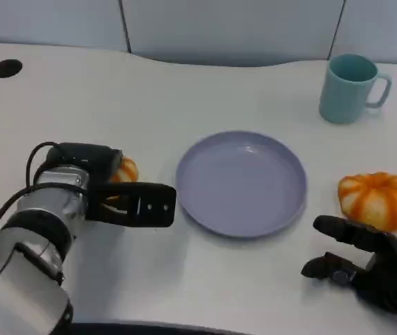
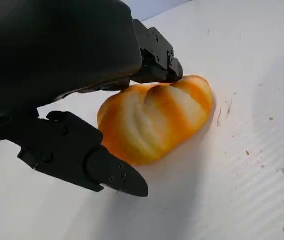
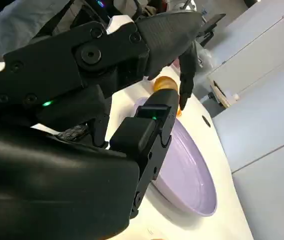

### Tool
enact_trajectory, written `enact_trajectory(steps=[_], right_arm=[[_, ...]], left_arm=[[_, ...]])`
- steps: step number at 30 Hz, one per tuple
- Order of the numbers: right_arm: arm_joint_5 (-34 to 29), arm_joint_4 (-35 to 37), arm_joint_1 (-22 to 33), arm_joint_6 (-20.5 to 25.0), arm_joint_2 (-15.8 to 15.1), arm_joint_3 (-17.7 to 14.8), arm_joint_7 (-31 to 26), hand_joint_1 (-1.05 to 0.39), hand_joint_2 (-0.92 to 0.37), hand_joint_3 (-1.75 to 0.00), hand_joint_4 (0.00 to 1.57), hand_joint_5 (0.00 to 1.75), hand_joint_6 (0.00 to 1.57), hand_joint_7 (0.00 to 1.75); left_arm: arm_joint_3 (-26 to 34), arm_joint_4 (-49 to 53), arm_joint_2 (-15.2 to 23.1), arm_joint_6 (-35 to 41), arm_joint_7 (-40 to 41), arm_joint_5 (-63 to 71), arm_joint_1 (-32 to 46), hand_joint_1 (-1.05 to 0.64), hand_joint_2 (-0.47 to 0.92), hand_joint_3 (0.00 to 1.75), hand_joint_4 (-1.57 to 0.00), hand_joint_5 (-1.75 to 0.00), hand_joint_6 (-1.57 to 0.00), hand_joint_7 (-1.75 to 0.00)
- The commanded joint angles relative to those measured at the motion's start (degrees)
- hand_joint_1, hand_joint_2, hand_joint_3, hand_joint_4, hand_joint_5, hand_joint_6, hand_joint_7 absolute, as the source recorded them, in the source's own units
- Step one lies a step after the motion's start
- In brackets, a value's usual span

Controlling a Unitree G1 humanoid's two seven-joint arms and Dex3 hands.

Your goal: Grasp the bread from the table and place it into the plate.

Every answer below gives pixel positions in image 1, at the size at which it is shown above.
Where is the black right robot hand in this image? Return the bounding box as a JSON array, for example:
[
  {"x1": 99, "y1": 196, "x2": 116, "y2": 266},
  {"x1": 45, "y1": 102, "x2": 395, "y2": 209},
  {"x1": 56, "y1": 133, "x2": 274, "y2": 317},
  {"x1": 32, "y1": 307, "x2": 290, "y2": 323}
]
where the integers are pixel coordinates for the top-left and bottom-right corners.
[{"x1": 301, "y1": 215, "x2": 397, "y2": 322}]

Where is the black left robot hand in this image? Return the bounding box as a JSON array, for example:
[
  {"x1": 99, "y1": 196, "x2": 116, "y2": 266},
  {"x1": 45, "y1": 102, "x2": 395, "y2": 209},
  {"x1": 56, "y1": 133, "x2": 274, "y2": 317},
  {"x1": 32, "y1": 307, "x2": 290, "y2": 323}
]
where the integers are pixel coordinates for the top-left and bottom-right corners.
[{"x1": 44, "y1": 142, "x2": 129, "y2": 216}]

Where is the orange white toy bread roll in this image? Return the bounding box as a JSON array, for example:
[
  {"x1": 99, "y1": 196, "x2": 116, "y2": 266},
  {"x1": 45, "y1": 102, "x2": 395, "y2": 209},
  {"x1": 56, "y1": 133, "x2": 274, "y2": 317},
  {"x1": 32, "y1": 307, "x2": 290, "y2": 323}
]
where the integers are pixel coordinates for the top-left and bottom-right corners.
[
  {"x1": 105, "y1": 156, "x2": 139, "y2": 210},
  {"x1": 337, "y1": 171, "x2": 397, "y2": 234}
]

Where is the black table grommet hole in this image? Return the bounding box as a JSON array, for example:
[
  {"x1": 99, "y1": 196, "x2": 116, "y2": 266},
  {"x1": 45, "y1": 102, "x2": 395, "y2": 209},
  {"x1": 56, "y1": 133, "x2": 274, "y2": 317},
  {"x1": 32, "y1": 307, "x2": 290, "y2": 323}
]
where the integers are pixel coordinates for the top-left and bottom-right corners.
[{"x1": 0, "y1": 59, "x2": 23, "y2": 79}]

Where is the lilac plate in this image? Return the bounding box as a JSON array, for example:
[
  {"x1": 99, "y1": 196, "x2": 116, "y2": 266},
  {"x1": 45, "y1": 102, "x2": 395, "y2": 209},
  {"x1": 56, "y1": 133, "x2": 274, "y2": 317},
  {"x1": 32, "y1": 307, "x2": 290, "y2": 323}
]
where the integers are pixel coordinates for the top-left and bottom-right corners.
[{"x1": 175, "y1": 131, "x2": 308, "y2": 239}]

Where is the pale green mug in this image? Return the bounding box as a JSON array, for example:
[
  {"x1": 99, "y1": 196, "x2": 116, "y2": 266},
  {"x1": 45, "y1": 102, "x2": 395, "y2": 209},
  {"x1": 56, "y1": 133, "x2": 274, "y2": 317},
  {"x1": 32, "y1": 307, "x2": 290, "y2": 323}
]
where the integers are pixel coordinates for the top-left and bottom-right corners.
[{"x1": 318, "y1": 54, "x2": 393, "y2": 124}]

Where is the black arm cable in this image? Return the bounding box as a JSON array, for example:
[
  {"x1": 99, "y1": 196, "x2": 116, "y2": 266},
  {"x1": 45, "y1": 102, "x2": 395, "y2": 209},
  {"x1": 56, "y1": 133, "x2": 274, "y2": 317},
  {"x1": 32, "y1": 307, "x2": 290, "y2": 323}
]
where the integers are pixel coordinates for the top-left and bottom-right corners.
[{"x1": 0, "y1": 141, "x2": 91, "y2": 255}]

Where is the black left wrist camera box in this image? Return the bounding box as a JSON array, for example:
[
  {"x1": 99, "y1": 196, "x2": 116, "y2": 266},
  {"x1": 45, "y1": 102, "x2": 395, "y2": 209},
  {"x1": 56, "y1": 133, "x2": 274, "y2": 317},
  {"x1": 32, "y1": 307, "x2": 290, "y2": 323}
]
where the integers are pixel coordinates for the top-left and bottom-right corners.
[{"x1": 85, "y1": 181, "x2": 177, "y2": 229}]

